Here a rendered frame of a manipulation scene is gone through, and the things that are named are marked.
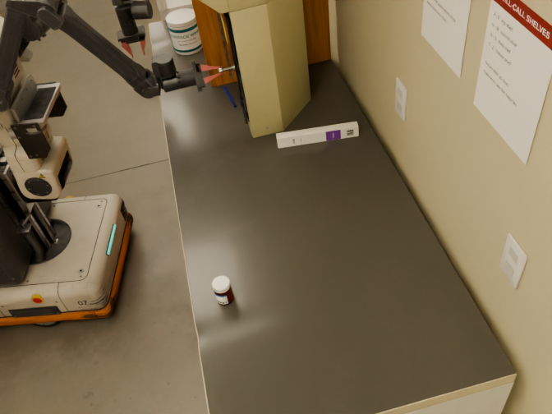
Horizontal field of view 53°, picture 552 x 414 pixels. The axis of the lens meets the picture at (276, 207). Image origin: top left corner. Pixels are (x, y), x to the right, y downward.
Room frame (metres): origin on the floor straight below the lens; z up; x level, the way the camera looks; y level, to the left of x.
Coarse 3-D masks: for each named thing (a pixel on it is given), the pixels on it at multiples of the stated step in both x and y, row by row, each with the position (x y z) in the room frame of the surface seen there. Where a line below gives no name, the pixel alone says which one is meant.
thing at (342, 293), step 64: (320, 64) 1.91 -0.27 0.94; (192, 128) 1.64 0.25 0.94; (192, 192) 1.31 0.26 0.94; (256, 192) 1.26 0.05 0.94; (320, 192) 1.21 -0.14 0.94; (384, 192) 1.16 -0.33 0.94; (192, 256) 1.04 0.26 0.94; (256, 256) 1.00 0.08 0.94; (320, 256) 0.96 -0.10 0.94; (384, 256) 0.92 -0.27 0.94; (256, 320) 0.79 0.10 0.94; (320, 320) 0.76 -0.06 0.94; (384, 320) 0.73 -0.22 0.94; (448, 320) 0.70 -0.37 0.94; (256, 384) 0.62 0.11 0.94; (320, 384) 0.59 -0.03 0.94; (384, 384) 0.56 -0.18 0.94; (448, 384) 0.54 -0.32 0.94
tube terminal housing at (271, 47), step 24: (240, 0) 1.53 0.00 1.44; (264, 0) 1.54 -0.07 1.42; (288, 0) 1.63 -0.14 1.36; (240, 24) 1.53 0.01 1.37; (264, 24) 1.54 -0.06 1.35; (288, 24) 1.62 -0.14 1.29; (240, 48) 1.53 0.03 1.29; (264, 48) 1.54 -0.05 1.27; (288, 48) 1.61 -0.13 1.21; (264, 72) 1.53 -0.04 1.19; (288, 72) 1.60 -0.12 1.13; (264, 96) 1.53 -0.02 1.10; (288, 96) 1.58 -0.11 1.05; (264, 120) 1.53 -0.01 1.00; (288, 120) 1.57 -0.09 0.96
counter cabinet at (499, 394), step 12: (468, 396) 0.52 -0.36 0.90; (480, 396) 0.53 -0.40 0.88; (492, 396) 0.53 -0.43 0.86; (504, 396) 0.54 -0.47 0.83; (432, 408) 0.51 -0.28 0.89; (444, 408) 0.52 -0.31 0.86; (456, 408) 0.52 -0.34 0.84; (468, 408) 0.53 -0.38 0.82; (480, 408) 0.53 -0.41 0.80; (492, 408) 0.53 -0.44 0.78
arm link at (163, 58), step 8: (160, 56) 1.60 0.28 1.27; (168, 56) 1.59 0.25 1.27; (152, 64) 1.57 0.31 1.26; (160, 64) 1.56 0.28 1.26; (168, 64) 1.56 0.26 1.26; (160, 72) 1.57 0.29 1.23; (168, 72) 1.56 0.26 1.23; (144, 88) 1.56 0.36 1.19; (152, 88) 1.56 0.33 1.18; (160, 88) 1.59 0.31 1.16; (152, 96) 1.56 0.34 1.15
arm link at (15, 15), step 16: (16, 0) 1.53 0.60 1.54; (32, 0) 1.53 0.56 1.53; (48, 0) 1.54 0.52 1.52; (16, 16) 1.54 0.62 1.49; (16, 32) 1.55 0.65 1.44; (0, 48) 1.56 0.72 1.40; (16, 48) 1.56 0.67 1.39; (0, 64) 1.56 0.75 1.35; (0, 80) 1.56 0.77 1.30; (0, 96) 1.55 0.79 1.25
